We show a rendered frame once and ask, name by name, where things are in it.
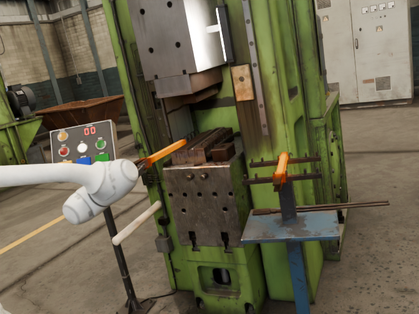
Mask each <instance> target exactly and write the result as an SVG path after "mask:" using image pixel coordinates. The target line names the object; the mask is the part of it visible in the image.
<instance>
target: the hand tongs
mask: <svg viewBox="0 0 419 314"><path fill-rule="evenodd" d="M383 202H387V203H383ZM374 203H379V204H374ZM358 204H363V205H358ZM350 205H354V206H350ZM389 205H390V203H389V202H388V200H381V201H365V202H350V203H342V204H326V205H317V206H302V207H296V211H297V212H304V211H321V210H330V209H347V208H356V207H372V206H389ZM333 206H338V207H333ZM317 207H321V208H317ZM309 208H313V209H309ZM277 212H281V209H256V210H253V216H259V215H268V214H271V213H272V214H275V213H277Z"/></svg>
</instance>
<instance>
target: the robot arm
mask: <svg viewBox="0 0 419 314"><path fill-rule="evenodd" d="M147 166H149V164H148V159H145V160H143V161H142V162H141V163H139V164H137V167H136V166H135V165H134V164H133V163H132V162H131V161H129V160H127V159H116V160H115V161H106V162H99V161H98V162H95V163H94V164H93V165H84V164H74V163H53V164H26V165H12V166H0V188H3V187H10V186H23V185H30V184H42V183H55V182H72V183H78V184H81V185H83V186H82V187H81V188H79V189H78V190H76V192H75V193H73V195H71V196H70V197H69V198H68V200H66V202H65V203H64V205H63V207H62V212H63V214H64V216H65V218H66V219H67V220H68V221H69V222H70V223H72V224H74V225H79V224H83V223H85V222H88V221H90V220H91V219H93V218H94V217H96V216H98V215H99V214H101V213H102V212H103V211H104V210H105V209H106V208H108V207H109V206H110V205H111V204H113V203H115V202H117V201H119V200H121V199H122V198H123V197H125V196H126V195H127V194H128V193H129V192H130V191H131V190H132V189H133V188H134V187H135V185H136V183H137V181H138V178H139V177H140V176H141V175H142V174H143V173H144V172H145V171H144V169H145V168H146V167H147ZM0 314H11V313H9V312H8V311H6V310H4V309H3V307H2V305H1V303H0Z"/></svg>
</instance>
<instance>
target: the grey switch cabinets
mask: <svg viewBox="0 0 419 314"><path fill-rule="evenodd" d="M315 9H316V14H317V15H318V16H319V17H320V22H321V29H322V34H323V39H322V40H323V46H324V57H325V69H326V70H327V75H326V76H327V83H328V86H329V90H330V91H332V92H336V91H339V94H340V97H339V107H340V110H343V109H351V108H366V107H381V106H389V105H404V104H412V100H413V98H414V83H413V57H412V30H411V17H410V0H315Z"/></svg>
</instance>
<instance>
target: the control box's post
mask: <svg viewBox="0 0 419 314"><path fill-rule="evenodd" d="M103 213H104V217H105V221H106V224H107V228H108V232H109V234H110V237H115V236H116V235H117V234H118V233H117V229H116V226H115V222H114V219H113V215H112V212H111V208H110V206H109V207H108V208H106V209H105V210H104V211H103ZM112 245H113V249H114V252H115V256H116V258H117V262H118V266H119V269H120V273H121V276H122V277H123V276H124V277H126V276H127V275H128V274H129V272H128V269H127V265H126V261H125V257H124V254H123V250H122V246H121V244H119V245H114V244H113V243H112ZM122 280H123V283H124V286H125V290H126V293H127V297H128V300H131V301H132V304H133V309H134V310H136V307H135V303H134V301H133V299H134V298H136V297H135V293H134V290H133V286H132V282H131V279H130V275H129V276H128V277H127V278H122Z"/></svg>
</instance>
